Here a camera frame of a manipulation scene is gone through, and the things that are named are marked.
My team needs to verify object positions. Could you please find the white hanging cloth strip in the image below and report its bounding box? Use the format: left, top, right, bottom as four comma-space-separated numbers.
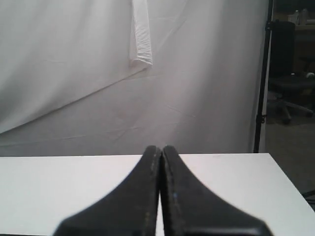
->
129, 0, 153, 69

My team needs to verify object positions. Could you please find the black backdrop stand pole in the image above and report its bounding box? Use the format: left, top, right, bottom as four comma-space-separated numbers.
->
253, 0, 274, 153

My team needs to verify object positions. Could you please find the grey backdrop cloth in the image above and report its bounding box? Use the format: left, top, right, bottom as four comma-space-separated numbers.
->
0, 0, 268, 156

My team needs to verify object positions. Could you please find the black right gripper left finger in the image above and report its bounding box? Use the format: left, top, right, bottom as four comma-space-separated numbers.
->
54, 146, 161, 236

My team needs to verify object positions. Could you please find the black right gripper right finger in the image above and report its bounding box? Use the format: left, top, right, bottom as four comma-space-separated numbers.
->
160, 146, 272, 236

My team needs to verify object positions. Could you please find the black office chair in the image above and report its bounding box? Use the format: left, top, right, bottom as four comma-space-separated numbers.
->
268, 20, 315, 125

